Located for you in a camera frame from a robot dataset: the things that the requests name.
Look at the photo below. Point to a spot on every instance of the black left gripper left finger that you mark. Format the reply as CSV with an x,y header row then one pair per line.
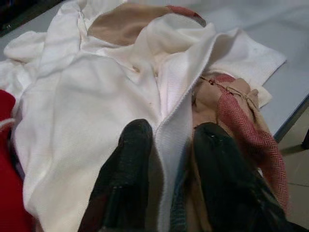
x,y
123,183

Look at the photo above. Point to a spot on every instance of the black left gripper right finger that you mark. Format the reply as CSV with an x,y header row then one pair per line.
x,y
229,183

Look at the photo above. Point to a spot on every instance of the white button shirt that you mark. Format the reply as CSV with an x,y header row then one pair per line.
x,y
84,108

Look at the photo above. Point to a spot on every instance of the beige garment red herringbone trim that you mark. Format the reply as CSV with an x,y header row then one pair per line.
x,y
113,26

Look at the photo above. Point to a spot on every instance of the white table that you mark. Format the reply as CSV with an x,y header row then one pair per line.
x,y
277,29

